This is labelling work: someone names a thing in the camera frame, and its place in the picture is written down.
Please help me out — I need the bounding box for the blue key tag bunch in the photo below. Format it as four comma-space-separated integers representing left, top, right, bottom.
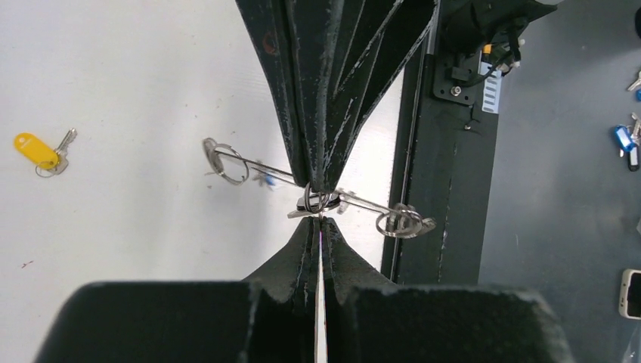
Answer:
613, 112, 640, 172

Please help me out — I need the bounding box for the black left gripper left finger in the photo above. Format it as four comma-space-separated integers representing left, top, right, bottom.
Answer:
36, 217, 320, 362

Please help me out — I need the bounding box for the yellow key tag with key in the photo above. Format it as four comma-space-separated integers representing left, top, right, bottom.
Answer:
14, 128, 77, 178

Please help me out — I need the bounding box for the white slotted cable duct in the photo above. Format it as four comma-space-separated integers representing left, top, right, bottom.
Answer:
481, 70, 503, 114

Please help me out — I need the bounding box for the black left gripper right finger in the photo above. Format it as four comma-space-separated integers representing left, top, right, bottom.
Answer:
320, 218, 574, 362

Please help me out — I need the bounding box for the white smartphone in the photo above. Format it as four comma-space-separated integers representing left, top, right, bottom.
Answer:
618, 268, 641, 320

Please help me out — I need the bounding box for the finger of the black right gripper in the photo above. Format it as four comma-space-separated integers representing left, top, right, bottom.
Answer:
236, 1, 326, 192
315, 1, 436, 192

